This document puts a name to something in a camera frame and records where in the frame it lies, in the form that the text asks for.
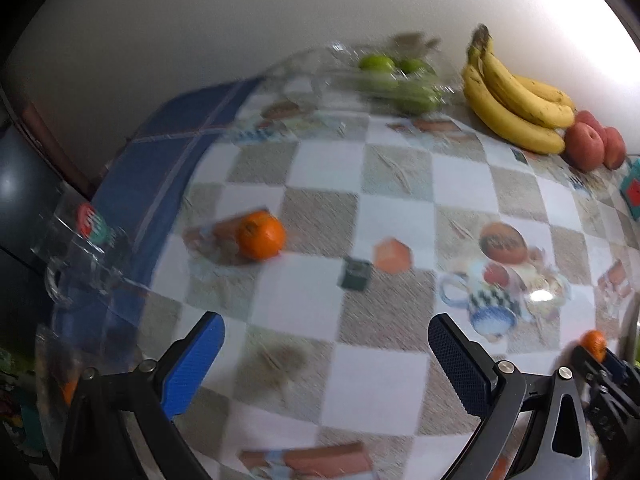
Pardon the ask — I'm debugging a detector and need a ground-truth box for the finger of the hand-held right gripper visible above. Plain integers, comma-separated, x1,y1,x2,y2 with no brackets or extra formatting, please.
607,355,640,387
572,345,609,389

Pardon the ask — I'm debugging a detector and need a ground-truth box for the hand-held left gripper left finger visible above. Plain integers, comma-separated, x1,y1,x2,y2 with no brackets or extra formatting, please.
59,311,226,480

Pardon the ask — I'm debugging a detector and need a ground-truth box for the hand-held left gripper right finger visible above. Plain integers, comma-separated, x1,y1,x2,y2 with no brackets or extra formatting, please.
428,314,596,480

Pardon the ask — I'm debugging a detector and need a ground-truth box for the small orange mandarin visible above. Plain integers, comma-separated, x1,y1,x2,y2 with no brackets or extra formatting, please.
235,210,287,262

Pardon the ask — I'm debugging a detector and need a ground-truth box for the clear plastic container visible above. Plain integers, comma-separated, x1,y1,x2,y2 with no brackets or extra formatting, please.
32,317,141,411

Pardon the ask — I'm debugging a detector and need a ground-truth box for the clear glass mug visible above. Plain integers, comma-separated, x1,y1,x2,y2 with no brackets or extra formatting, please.
31,200,136,311

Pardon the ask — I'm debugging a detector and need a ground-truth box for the teal plastic box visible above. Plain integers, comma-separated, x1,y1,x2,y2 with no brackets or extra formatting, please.
619,157,640,218

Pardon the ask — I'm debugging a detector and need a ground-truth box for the checkered printed tablecloth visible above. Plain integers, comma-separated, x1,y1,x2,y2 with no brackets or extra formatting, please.
50,45,640,480

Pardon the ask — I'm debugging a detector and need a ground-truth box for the dark grey round object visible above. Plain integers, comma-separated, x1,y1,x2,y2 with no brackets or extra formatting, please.
0,122,93,281

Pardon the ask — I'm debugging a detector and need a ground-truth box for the bunch of yellow bananas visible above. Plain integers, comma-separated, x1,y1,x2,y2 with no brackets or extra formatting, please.
461,24,577,156

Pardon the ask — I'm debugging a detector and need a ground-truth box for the clear plastic bag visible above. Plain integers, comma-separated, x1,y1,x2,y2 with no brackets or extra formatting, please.
272,35,458,116

